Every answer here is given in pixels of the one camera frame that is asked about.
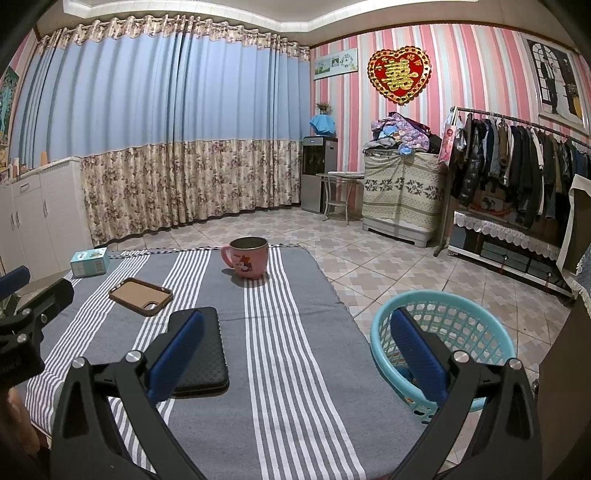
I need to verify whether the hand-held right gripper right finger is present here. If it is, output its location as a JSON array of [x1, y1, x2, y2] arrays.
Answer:
[[390, 307, 544, 480]]

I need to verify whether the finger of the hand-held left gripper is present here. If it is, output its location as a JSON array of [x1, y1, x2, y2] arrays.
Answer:
[[0, 267, 31, 302], [0, 277, 75, 343]]

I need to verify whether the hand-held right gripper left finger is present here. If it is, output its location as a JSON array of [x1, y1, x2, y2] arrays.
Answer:
[[48, 310, 213, 480]]

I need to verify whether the teal plastic basket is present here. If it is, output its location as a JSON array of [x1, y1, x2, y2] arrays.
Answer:
[[370, 291, 517, 413]]

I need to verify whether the person's left hand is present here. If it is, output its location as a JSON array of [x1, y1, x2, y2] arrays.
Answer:
[[7, 388, 42, 455]]

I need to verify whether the black smartphone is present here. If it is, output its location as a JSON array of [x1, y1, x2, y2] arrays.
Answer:
[[173, 307, 230, 395]]

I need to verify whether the light blue tissue box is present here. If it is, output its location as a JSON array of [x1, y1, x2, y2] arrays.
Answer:
[[70, 247, 110, 278]]

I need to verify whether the white cabinet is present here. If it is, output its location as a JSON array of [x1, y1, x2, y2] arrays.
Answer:
[[0, 156, 93, 278]]

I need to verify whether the grey striped tablecloth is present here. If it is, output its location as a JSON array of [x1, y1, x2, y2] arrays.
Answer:
[[23, 246, 430, 480]]

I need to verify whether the pink cup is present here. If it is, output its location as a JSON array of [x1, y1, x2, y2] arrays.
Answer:
[[221, 236, 271, 279]]

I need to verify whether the dark storage box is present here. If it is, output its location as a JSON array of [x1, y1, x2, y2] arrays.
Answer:
[[480, 240, 552, 278]]

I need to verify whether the metal clothes rack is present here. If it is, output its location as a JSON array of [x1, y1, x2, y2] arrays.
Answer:
[[434, 107, 591, 296]]

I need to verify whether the white lace cloth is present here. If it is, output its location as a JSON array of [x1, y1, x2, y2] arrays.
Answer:
[[452, 210, 566, 259]]

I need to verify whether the patterned cloth covered cabinet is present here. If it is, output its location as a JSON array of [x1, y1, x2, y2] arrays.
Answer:
[[361, 151, 446, 247]]

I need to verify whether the small metal table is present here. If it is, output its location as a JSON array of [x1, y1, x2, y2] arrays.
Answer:
[[318, 172, 363, 224]]

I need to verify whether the grey water dispenser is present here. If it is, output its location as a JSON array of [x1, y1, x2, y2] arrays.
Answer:
[[301, 135, 339, 214]]

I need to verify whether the blue floral curtain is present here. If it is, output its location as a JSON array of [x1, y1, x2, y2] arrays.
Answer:
[[9, 14, 311, 245]]

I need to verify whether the beige lace-edged cloth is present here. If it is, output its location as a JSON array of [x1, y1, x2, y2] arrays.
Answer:
[[556, 174, 591, 278]]

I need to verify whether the row of hanging clothes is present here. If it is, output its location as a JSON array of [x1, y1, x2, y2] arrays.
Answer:
[[450, 113, 591, 227]]

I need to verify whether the pink hanging bag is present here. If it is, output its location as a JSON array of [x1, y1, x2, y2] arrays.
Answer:
[[438, 122, 458, 164]]

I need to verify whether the pile of clothes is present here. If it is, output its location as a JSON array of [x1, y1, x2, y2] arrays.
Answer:
[[362, 112, 444, 158]]

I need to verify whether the blue cloth cover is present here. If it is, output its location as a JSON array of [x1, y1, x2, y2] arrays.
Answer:
[[309, 113, 337, 137]]

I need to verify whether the green wall poster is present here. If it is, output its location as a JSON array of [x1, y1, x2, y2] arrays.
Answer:
[[0, 67, 19, 153]]

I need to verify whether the red heart wall decoration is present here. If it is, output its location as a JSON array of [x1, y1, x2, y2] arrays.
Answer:
[[367, 47, 432, 104]]

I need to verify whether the wall calendar picture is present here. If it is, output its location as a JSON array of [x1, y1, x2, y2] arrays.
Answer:
[[314, 48, 359, 80]]

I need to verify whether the window photo wall poster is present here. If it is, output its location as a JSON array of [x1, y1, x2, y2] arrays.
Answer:
[[526, 37, 591, 124]]

